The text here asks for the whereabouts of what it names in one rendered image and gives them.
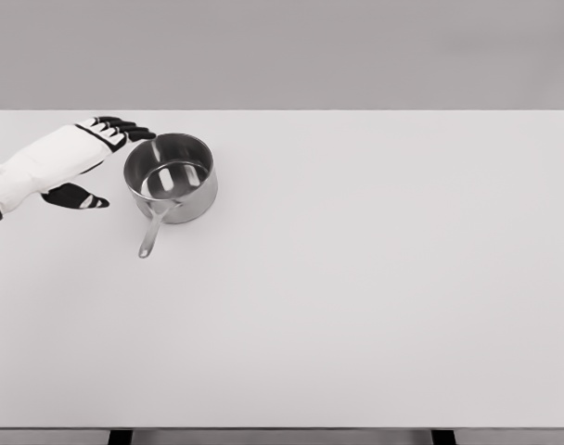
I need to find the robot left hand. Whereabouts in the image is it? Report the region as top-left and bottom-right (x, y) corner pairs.
(13, 115), (158, 210)

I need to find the steel saucepan with handle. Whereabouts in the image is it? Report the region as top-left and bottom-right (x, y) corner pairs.
(122, 132), (219, 260)

